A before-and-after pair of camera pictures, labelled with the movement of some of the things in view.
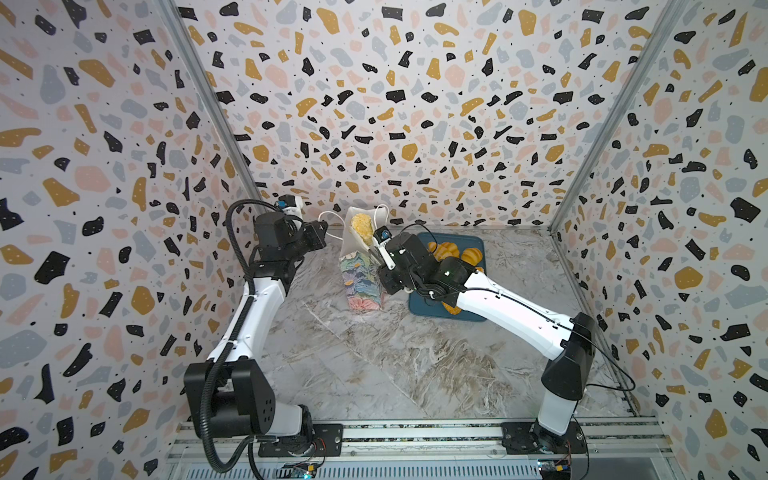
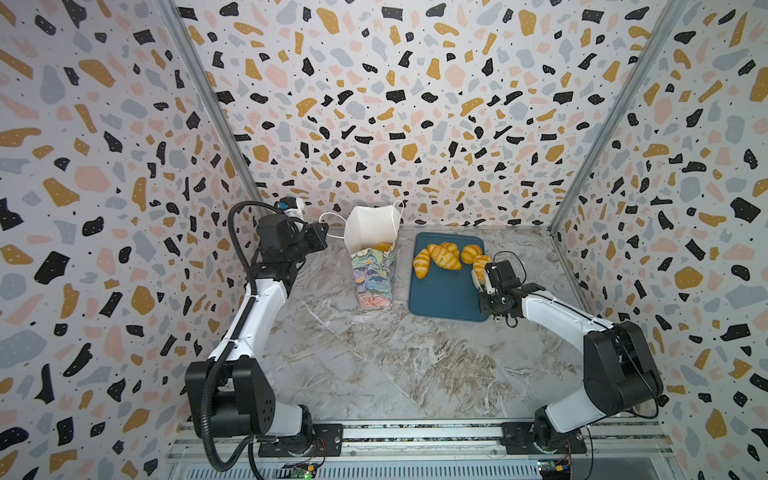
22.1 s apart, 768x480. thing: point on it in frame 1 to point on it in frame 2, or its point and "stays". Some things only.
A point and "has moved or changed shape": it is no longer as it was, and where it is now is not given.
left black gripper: (314, 233) stays
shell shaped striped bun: (472, 256) stays
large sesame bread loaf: (453, 310) has moved or changed shape
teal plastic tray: (423, 308) stays
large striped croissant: (445, 250) stays
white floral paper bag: (359, 269) has moved or changed shape
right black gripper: (390, 271) to (489, 287)
